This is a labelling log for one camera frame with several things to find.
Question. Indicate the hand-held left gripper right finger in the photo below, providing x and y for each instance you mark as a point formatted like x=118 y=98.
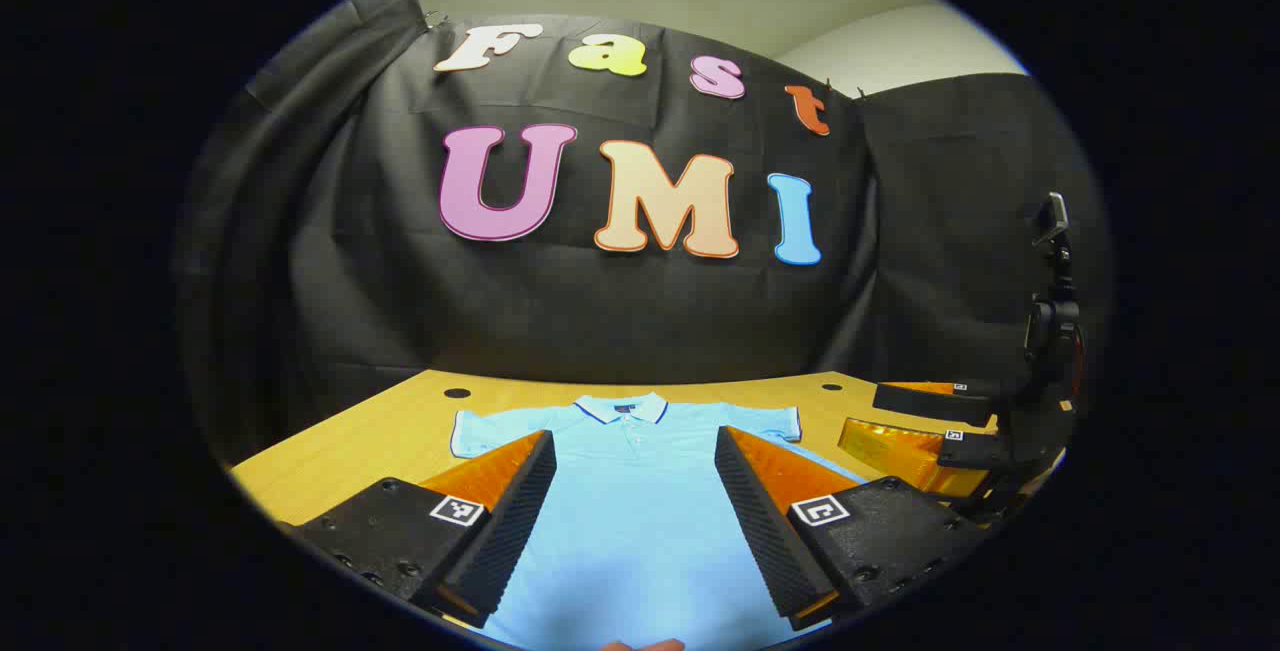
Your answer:
x=755 y=521

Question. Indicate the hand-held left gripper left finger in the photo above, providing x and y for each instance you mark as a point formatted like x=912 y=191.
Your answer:
x=520 y=511

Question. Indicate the black backdrop cloth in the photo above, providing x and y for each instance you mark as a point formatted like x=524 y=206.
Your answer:
x=600 y=311

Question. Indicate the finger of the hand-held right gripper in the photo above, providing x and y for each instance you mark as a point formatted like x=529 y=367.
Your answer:
x=930 y=399
x=900 y=451

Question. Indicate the light blue T-shirt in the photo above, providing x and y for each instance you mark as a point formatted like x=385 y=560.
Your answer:
x=640 y=531

